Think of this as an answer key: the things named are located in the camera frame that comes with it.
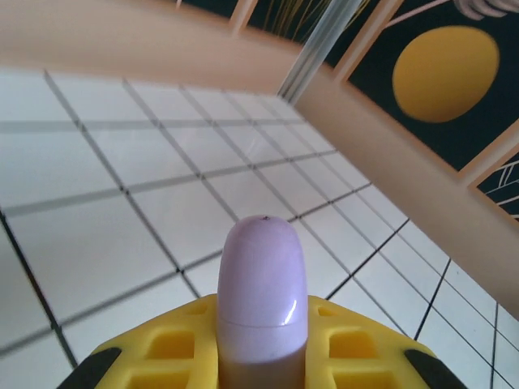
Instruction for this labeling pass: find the purple earbud charging case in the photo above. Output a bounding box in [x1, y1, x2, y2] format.
[216, 216, 310, 389]

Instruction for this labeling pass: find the aluminium frame post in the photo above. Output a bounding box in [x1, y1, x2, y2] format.
[277, 0, 360, 105]

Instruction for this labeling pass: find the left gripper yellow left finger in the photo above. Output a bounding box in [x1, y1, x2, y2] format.
[60, 294, 222, 389]

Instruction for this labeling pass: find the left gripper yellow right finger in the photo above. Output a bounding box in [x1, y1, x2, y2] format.
[302, 294, 468, 389]

